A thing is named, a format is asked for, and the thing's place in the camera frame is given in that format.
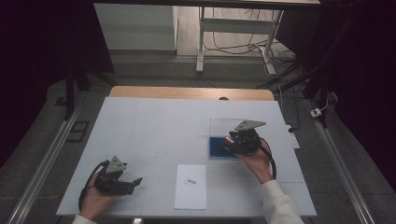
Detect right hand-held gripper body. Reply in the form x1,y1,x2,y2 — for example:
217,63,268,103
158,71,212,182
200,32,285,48
228,119,268,157

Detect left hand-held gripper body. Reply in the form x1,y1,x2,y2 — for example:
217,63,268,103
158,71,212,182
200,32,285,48
93,155,135,197

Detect blue ink pad box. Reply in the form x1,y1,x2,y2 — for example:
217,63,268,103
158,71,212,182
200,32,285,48
208,117,248,161

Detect person's left hand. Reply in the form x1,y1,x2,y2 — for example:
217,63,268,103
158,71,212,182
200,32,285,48
79,174,121,222

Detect person's right hand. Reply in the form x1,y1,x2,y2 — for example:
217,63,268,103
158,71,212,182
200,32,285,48
238,138,276,186

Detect white table cover board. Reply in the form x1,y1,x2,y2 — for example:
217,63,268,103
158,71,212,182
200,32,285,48
55,96,318,218

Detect white paper sheet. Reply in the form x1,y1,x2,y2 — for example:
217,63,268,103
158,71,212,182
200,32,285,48
173,163,208,211

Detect black stand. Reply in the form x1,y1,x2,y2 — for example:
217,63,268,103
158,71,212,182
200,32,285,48
64,62,117,122
255,59,332,129

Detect dark curtain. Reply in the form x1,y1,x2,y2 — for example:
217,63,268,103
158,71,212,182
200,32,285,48
276,0,396,191
0,0,115,170

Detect white cabinet panel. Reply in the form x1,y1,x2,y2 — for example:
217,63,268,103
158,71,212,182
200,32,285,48
93,3,178,51

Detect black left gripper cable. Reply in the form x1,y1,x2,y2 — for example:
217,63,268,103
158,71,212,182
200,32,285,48
78,159,111,211

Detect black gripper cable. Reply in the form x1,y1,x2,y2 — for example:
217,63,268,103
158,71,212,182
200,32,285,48
78,159,111,211
257,144,278,181

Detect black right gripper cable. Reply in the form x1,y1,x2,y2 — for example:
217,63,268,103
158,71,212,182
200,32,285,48
257,144,278,181

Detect black floor frame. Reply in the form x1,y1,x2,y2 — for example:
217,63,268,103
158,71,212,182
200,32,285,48
65,120,91,144

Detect metal floor rail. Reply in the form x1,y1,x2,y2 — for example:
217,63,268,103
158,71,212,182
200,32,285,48
305,99,376,224
6,102,84,224

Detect black floor cables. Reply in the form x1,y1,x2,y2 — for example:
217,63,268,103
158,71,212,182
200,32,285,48
204,7,297,63

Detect white desk frame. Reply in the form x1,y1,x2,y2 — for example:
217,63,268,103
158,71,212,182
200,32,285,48
195,6,285,76

